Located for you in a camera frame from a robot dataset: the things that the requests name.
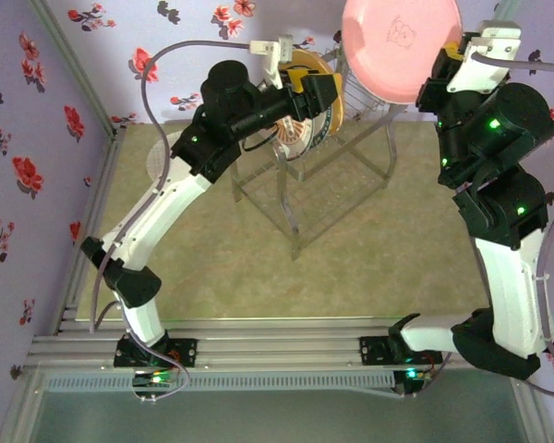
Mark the yellow plate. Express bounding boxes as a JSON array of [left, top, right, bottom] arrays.
[[276, 49, 348, 138]]

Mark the pink plate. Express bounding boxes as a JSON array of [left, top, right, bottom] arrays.
[[341, 0, 464, 107]]

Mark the plaid pattern white plate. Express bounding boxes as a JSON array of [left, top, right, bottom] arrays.
[[146, 133, 173, 186]]

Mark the orange sunburst pattern plate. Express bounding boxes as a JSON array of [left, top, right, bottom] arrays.
[[266, 113, 316, 162]]

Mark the small circuit board green light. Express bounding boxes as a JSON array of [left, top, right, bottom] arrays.
[[393, 366, 433, 384], [132, 370, 177, 389]]

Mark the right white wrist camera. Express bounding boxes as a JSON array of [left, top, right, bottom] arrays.
[[446, 20, 524, 93]]

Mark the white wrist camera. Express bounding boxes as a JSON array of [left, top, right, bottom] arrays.
[[446, 20, 524, 93], [250, 35, 295, 90]]

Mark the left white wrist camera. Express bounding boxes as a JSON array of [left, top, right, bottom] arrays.
[[250, 35, 295, 90]]

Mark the left arm grey cable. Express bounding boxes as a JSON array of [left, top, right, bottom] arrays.
[[88, 39, 259, 403]]

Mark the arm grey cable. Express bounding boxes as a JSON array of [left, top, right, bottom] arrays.
[[88, 39, 259, 403], [470, 51, 554, 399]]

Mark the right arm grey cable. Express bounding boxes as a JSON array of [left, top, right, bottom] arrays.
[[470, 51, 554, 399]]

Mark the metal wire dish rack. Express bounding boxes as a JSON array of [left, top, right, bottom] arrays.
[[220, 31, 412, 262]]

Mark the aluminium side rail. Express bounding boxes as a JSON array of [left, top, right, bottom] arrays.
[[50, 128, 126, 336]]

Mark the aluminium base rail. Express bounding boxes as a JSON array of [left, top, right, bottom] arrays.
[[25, 316, 530, 370]]

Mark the grey slotted cable duct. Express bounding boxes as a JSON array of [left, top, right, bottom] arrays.
[[43, 371, 396, 394]]

